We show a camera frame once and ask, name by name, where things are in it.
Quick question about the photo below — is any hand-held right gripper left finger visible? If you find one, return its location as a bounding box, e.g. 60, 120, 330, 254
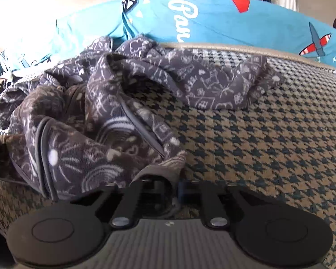
70, 176, 174, 229

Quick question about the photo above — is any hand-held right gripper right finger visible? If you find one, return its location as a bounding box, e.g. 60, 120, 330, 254
178, 179, 266, 229

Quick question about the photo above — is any grey doodle print fleece jacket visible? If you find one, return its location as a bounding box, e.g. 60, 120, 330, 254
0, 34, 286, 202

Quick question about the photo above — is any blue pillow with white star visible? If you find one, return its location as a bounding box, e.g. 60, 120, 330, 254
0, 1, 129, 73

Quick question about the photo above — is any blue pillow with red patch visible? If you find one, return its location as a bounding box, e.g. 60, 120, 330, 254
120, 0, 336, 70

